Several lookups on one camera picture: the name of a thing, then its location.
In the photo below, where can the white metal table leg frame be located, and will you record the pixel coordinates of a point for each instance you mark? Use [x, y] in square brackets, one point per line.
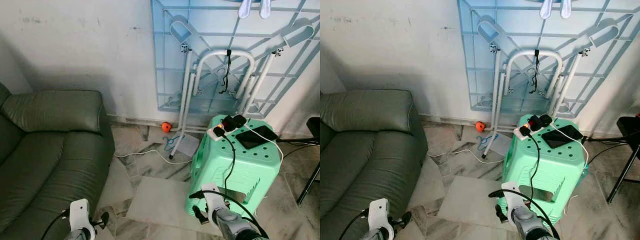
[530, 52]
[220, 52]

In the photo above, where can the green leather sofa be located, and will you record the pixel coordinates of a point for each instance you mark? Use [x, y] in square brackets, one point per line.
[360, 160]
[45, 160]

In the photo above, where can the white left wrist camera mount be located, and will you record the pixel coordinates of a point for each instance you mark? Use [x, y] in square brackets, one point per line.
[80, 212]
[379, 212]

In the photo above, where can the black power adapter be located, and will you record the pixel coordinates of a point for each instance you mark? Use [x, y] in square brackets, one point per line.
[236, 121]
[542, 120]

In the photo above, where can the white power strip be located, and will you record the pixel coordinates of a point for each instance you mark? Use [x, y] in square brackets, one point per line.
[517, 131]
[212, 133]

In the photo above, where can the small orange ball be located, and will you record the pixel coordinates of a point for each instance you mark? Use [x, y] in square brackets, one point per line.
[166, 126]
[480, 126]

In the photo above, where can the black mains plug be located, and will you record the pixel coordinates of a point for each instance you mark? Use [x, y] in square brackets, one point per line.
[219, 132]
[524, 131]

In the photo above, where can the pale grey flat sheet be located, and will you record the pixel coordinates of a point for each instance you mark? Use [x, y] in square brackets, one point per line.
[501, 145]
[189, 146]

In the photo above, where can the black smartphone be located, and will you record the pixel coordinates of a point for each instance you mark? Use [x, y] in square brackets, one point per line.
[255, 136]
[562, 136]

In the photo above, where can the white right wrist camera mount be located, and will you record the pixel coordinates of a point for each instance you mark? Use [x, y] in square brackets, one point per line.
[512, 196]
[212, 197]

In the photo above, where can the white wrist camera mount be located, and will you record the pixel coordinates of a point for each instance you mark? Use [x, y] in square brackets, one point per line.
[379, 212]
[512, 196]
[80, 212]
[212, 197]

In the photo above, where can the blue plastic folding table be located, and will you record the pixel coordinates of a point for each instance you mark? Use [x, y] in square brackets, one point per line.
[517, 20]
[210, 20]

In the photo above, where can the blue clothes hanger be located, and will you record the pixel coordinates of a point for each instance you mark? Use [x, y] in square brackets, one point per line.
[482, 142]
[170, 142]

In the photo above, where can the black tripod stand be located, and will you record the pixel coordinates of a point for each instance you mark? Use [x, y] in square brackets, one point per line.
[314, 129]
[630, 127]

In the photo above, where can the mint green plastic stool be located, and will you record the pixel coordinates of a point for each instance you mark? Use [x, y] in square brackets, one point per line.
[250, 170]
[560, 170]

